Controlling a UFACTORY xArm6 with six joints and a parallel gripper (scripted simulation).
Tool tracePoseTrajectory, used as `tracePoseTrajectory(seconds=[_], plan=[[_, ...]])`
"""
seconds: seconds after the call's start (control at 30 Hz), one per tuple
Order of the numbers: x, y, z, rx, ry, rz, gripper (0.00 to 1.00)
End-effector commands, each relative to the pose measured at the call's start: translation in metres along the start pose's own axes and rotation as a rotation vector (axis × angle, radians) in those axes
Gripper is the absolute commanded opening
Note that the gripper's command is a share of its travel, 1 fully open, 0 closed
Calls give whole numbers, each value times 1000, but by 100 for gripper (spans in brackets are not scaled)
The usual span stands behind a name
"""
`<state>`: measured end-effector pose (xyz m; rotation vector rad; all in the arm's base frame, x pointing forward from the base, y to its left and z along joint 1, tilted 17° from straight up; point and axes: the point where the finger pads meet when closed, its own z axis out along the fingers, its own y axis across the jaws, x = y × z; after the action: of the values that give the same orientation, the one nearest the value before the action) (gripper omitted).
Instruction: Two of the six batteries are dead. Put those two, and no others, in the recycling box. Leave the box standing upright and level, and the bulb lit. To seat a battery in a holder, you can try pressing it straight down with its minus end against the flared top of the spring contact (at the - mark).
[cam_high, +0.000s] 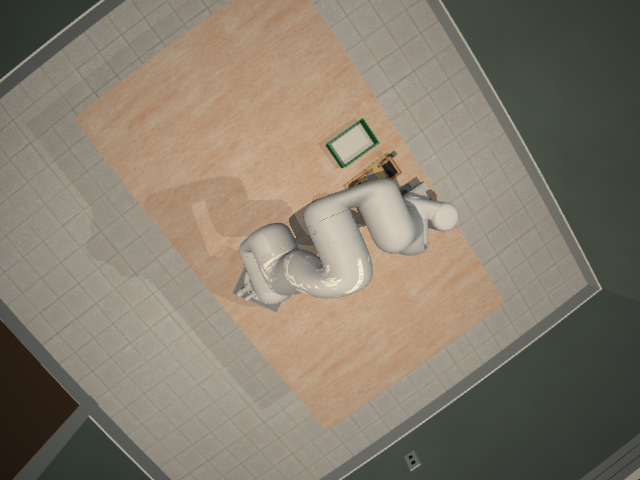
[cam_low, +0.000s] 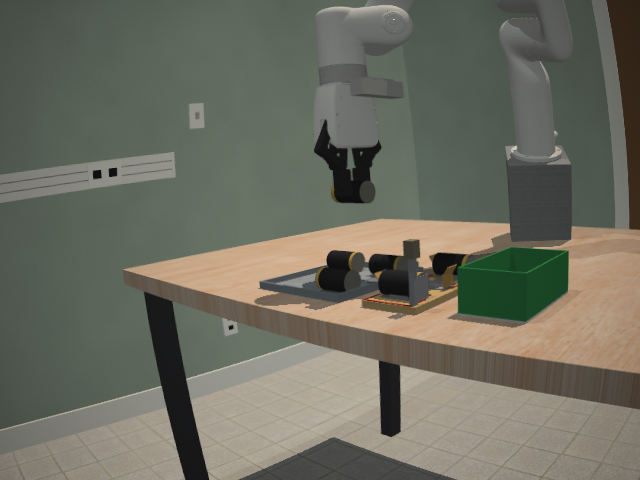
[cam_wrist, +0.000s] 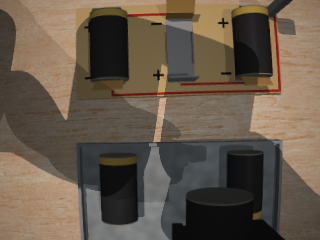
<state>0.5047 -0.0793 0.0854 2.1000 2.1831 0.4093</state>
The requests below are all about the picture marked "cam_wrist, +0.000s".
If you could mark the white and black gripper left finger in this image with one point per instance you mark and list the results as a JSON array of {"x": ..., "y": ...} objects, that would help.
[{"x": 179, "y": 232}]

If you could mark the tan battery holder board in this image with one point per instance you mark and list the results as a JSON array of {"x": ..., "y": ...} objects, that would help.
[{"x": 167, "y": 43}]

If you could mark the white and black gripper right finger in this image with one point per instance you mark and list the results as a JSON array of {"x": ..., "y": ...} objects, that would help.
[{"x": 262, "y": 231}]

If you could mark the black battery with gold end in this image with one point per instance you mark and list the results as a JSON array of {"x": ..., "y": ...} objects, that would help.
[
  {"x": 118, "y": 188},
  {"x": 219, "y": 213},
  {"x": 109, "y": 58},
  {"x": 245, "y": 171},
  {"x": 252, "y": 42}
]

